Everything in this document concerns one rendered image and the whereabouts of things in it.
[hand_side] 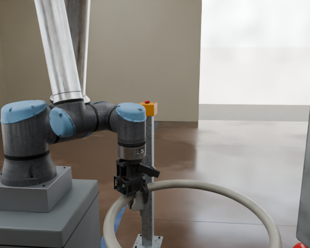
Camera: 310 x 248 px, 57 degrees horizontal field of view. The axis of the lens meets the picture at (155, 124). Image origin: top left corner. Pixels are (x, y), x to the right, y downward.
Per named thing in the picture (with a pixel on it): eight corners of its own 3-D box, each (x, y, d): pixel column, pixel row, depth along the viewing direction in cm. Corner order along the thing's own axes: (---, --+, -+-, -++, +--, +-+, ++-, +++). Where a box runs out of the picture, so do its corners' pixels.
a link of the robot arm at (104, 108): (80, 101, 95) (103, 107, 87) (107, 99, 104) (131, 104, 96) (80, 129, 97) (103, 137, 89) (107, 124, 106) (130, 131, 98)
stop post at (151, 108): (163, 237, 227) (164, 101, 205) (158, 253, 207) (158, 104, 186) (138, 234, 230) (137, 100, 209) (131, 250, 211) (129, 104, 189)
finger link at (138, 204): (130, 221, 95) (126, 194, 94) (143, 214, 99) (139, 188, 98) (136, 223, 92) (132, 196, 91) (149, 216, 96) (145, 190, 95)
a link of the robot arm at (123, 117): (130, 100, 95) (152, 105, 89) (131, 136, 99) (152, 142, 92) (108, 104, 88) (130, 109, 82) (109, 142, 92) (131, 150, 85)
